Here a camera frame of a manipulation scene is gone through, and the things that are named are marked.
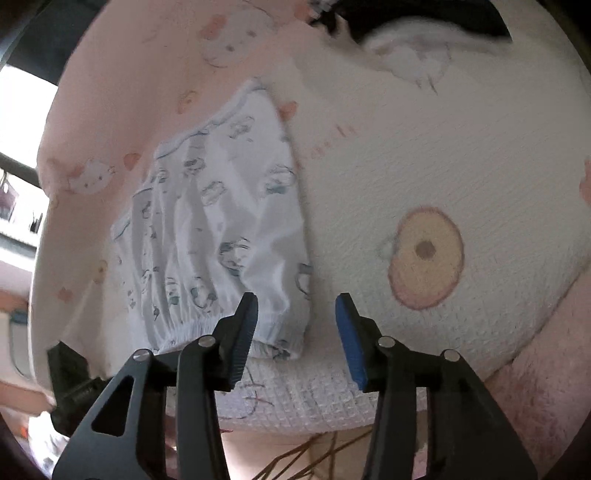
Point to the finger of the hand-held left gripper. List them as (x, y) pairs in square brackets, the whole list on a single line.
[(67, 367), (69, 417)]

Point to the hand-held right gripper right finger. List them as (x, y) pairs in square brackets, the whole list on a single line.
[(347, 337)]

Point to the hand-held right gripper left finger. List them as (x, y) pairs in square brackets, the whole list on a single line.
[(244, 332)]

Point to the white printed pants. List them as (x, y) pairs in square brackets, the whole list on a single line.
[(207, 230)]

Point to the person's left forearm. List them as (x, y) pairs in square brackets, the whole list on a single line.
[(23, 394)]

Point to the pink cat-print blanket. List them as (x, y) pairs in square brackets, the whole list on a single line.
[(415, 161)]

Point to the pink fuzzy blanket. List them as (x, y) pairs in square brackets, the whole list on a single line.
[(545, 392)]

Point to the window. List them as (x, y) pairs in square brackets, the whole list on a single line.
[(23, 115)]

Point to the black and white garment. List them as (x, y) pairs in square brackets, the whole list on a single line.
[(415, 18)]

